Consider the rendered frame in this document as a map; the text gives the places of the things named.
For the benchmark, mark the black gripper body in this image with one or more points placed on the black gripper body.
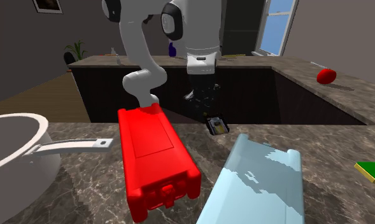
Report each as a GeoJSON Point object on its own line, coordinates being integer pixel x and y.
{"type": "Point", "coordinates": [202, 86]}

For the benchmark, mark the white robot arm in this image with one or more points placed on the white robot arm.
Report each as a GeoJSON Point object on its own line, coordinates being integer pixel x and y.
{"type": "Point", "coordinates": [134, 37]}

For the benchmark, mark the small black yellow box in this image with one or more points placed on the small black yellow box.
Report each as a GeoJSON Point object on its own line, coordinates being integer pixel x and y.
{"type": "Point", "coordinates": [217, 124]}

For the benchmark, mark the blue vase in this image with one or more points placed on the blue vase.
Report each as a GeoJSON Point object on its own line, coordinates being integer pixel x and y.
{"type": "Point", "coordinates": [172, 50]}

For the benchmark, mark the dark tall cabinet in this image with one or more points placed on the dark tall cabinet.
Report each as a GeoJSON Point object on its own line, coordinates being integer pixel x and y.
{"type": "Point", "coordinates": [241, 28]}

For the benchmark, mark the red case with latch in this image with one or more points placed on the red case with latch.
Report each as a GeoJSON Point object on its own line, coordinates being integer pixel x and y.
{"type": "Point", "coordinates": [153, 155]}

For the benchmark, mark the clear small bottle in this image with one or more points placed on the clear small bottle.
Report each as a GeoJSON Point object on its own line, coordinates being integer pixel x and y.
{"type": "Point", "coordinates": [118, 57]}

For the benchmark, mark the white framed window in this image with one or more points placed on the white framed window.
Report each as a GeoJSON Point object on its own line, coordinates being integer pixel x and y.
{"type": "Point", "coordinates": [275, 28]}

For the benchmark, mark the light blue clear tray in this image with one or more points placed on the light blue clear tray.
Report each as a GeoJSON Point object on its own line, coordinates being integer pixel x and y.
{"type": "Point", "coordinates": [255, 192]}

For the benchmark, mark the red tomato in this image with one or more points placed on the red tomato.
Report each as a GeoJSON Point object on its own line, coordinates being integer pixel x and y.
{"type": "Point", "coordinates": [326, 76]}

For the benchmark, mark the green potted plant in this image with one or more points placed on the green potted plant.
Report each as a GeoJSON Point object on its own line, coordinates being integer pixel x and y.
{"type": "Point", "coordinates": [77, 49]}

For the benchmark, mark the black chair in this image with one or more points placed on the black chair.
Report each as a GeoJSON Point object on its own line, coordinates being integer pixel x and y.
{"type": "Point", "coordinates": [69, 58]}

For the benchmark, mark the framed wall picture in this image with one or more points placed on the framed wall picture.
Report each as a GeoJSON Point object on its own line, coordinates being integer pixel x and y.
{"type": "Point", "coordinates": [47, 5]}

